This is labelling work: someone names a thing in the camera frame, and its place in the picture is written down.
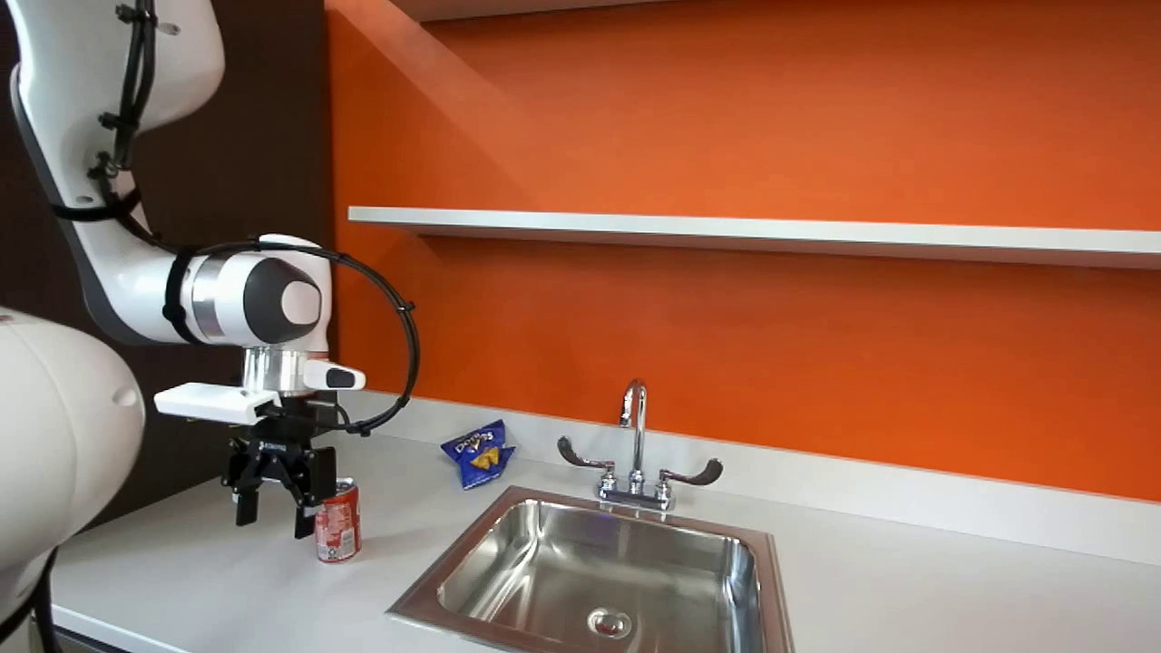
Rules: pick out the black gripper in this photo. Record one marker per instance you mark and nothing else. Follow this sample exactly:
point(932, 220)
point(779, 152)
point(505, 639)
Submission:
point(284, 457)

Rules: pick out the red cola can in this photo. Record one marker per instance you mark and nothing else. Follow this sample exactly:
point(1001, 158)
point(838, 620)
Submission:
point(340, 526)

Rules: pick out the dark wood cabinet panel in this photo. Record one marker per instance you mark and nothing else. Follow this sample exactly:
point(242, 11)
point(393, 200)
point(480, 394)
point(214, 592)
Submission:
point(273, 122)

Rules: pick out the stainless steel sink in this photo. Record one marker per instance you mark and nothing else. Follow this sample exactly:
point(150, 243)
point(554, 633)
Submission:
point(603, 575)

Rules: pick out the blue chips bag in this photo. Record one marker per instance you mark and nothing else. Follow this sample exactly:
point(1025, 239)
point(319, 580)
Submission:
point(476, 454)

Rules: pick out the chrome faucet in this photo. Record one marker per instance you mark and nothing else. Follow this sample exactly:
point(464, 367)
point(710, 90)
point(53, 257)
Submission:
point(635, 457)

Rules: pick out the white wall shelf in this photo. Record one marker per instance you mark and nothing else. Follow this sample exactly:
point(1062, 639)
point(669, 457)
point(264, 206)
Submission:
point(750, 231)

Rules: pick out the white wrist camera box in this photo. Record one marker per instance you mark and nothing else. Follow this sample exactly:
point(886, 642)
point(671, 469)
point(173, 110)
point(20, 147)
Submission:
point(213, 399)

